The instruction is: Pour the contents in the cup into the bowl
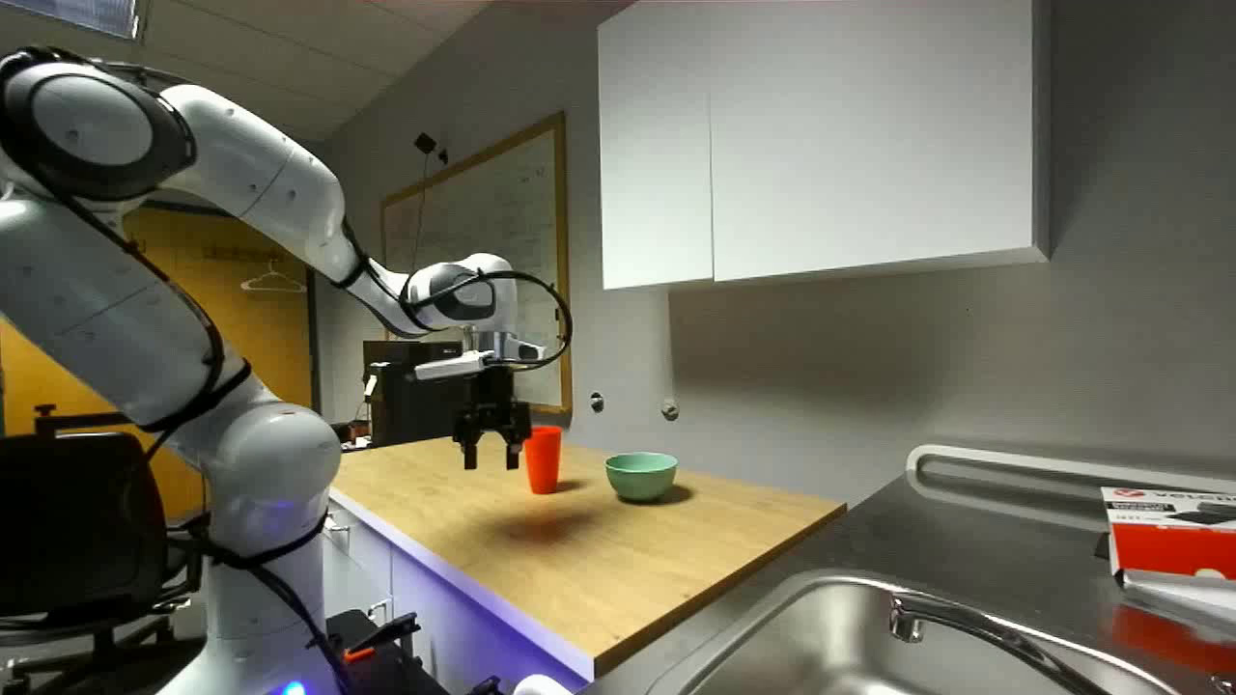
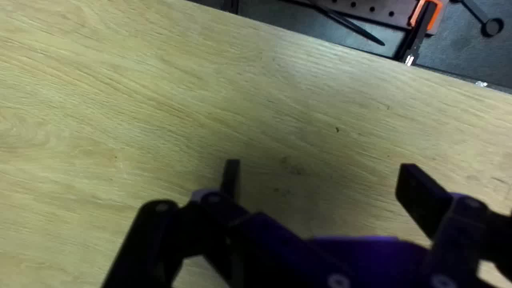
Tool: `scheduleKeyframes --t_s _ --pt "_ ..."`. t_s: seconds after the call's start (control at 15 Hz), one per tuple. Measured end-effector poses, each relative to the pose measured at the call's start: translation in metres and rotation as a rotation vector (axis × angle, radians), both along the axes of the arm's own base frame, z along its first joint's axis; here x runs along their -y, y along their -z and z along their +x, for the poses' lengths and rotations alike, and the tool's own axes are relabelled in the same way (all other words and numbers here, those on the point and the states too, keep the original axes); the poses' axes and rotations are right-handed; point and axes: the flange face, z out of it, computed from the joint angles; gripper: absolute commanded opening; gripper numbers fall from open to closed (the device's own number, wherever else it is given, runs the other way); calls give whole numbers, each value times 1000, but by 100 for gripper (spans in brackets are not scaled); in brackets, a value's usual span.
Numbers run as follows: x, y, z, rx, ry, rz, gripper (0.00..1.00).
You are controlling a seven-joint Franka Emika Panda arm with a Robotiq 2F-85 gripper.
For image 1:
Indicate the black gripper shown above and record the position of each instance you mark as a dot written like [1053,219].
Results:
[493,408]

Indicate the orange plastic cup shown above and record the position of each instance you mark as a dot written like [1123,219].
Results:
[543,459]

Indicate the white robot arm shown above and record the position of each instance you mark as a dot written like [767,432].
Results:
[84,145]

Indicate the green bowl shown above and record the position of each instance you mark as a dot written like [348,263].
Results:
[641,475]

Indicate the black box appliance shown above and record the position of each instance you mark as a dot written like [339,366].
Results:
[404,408]

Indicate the white counter base cabinet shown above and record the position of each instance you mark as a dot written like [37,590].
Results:
[466,632]

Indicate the yellow wooden door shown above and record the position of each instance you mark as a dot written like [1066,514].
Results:
[157,357]

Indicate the stainless steel sink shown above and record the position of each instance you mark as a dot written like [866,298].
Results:
[829,634]

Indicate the black office chair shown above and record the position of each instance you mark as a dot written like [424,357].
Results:
[90,573]

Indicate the chrome faucet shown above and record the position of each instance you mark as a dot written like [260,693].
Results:
[910,617]

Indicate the red and white box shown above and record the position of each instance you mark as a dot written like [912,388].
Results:
[1176,549]

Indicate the whiteboard with wooden frame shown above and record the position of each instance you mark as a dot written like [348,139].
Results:
[513,203]

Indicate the white wall cabinet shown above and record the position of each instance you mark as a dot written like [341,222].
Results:
[817,137]

